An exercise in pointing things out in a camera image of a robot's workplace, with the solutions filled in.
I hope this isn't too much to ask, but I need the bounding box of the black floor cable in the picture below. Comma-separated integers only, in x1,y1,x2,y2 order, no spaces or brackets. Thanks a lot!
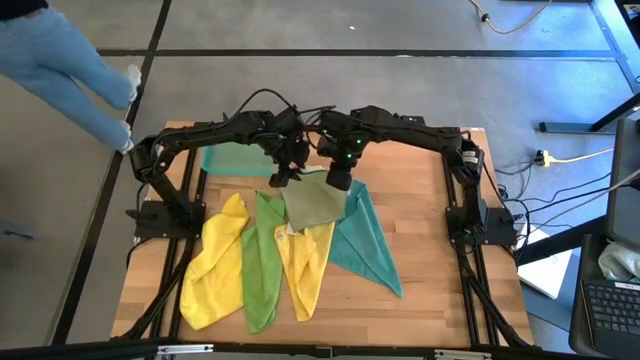
544,172,613,205

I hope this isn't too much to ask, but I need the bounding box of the grey crumpled cloth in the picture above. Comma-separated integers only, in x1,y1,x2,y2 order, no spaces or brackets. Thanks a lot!
598,241,640,282

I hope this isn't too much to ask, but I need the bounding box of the black diagonal bar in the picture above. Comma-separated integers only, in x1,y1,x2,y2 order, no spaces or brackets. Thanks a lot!
514,215,609,266

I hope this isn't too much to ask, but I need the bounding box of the grey floor cable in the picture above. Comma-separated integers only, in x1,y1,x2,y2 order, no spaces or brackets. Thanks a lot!
574,167,640,211

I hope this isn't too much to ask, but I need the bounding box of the green microfiber towel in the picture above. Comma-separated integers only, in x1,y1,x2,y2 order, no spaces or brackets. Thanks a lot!
241,190,288,335

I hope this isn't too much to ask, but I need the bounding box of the black laptop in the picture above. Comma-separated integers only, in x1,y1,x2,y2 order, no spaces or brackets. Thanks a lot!
568,233,640,359

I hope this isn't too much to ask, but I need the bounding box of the yellow floor cable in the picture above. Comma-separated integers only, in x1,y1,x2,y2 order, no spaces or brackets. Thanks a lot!
468,0,554,35

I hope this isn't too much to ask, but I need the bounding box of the large yellow microfiber towel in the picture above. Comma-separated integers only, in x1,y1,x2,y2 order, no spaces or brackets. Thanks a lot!
179,191,251,332

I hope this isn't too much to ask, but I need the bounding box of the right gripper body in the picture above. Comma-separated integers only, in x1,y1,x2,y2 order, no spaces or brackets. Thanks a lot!
317,130,372,192

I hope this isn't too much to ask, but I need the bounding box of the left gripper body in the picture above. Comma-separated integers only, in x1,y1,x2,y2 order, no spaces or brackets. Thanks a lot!
269,130,311,189

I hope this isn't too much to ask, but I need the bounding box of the yellow microfiber towel with tag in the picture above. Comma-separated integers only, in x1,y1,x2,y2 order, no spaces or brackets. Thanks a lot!
273,221,337,323

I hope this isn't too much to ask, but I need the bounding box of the teal plastic bin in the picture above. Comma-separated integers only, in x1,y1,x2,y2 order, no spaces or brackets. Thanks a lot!
200,142,279,178

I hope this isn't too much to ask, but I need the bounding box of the person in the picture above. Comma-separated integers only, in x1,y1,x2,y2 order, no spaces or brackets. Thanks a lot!
0,0,143,155

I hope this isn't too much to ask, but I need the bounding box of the pale yellow power cord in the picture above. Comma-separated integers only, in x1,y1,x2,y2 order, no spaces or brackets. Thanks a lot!
549,147,615,165

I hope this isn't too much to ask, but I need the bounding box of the grey monitor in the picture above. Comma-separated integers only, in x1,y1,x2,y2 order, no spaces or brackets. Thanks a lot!
606,107,640,246

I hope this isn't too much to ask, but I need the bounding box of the black overhead rig beam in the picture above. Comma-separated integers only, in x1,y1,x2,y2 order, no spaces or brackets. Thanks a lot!
0,338,640,360

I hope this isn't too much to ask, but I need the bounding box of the black desk foot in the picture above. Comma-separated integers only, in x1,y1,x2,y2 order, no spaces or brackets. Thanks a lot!
538,92,640,135

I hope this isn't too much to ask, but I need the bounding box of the silver metal bracket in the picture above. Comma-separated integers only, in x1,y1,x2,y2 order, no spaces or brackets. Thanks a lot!
156,343,215,357
433,349,494,360

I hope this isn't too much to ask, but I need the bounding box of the olive microfiber towel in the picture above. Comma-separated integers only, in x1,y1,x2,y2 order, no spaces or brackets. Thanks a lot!
280,168,350,234

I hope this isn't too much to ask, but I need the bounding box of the black aluminium table frame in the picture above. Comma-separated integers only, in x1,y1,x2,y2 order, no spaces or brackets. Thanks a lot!
119,121,542,351

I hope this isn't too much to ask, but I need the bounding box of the teal microfiber towel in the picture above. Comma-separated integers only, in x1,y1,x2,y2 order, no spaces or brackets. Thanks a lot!
327,179,405,299

